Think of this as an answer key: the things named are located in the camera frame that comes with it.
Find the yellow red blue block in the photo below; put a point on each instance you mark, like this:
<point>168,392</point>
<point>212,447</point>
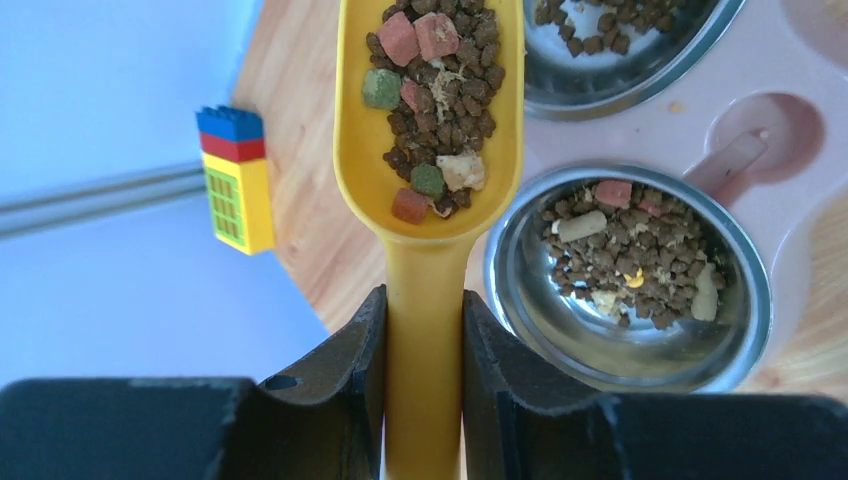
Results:
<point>233,153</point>

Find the pink double bowl stand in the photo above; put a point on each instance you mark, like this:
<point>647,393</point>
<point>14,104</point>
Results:
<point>759,124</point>

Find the steel bowl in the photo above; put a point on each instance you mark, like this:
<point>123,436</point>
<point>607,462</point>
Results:
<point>584,339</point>
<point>589,59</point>

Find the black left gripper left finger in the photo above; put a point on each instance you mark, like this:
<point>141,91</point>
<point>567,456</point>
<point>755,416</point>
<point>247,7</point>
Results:
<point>319,418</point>

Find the steel bowl far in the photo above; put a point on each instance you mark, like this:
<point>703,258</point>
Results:
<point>589,59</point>

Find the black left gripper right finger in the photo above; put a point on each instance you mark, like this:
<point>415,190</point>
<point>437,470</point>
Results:
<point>525,419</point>

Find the steel bowl near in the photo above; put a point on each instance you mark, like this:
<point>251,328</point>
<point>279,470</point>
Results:
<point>584,339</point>

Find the yellow food scoop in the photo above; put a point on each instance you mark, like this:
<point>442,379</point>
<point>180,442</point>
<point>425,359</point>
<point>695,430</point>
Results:
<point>426,263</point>

